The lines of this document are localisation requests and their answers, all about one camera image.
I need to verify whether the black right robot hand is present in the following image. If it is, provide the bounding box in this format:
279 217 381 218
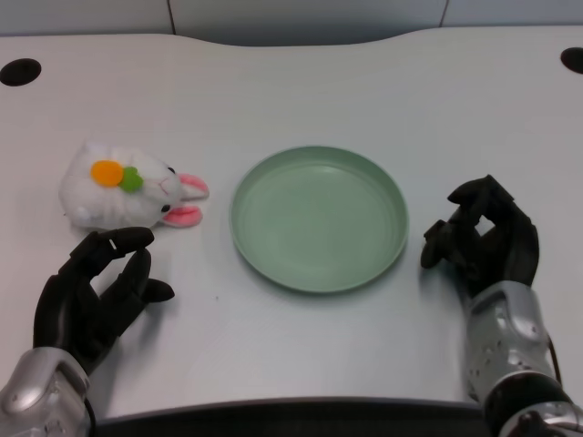
419 174 541 300

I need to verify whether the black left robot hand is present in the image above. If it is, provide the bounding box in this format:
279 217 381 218
32 226 176 375

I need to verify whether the white rabbit plush doll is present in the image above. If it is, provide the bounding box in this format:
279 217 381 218
57 140 211 230

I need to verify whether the green round plate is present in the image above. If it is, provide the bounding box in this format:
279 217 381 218
229 145 410 295

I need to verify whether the black table cable grommet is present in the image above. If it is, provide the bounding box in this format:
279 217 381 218
0 57 43 86
558 46 583 75

